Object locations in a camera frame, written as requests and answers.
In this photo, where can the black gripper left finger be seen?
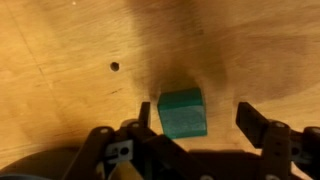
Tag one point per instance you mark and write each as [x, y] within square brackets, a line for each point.
[160, 150]

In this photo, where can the black bowl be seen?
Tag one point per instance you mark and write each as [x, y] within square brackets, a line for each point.
[40, 165]

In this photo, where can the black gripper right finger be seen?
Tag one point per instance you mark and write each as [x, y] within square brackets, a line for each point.
[276, 146]

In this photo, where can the green wooden block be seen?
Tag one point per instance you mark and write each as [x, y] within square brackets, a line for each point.
[182, 115]

